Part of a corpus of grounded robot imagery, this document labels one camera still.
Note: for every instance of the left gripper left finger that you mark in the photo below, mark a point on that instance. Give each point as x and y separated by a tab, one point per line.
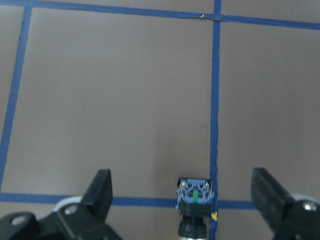
83	220

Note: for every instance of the yellow push button switch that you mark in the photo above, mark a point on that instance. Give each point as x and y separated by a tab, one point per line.
194	204

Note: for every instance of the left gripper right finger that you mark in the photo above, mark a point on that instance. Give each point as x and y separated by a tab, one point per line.
289	216

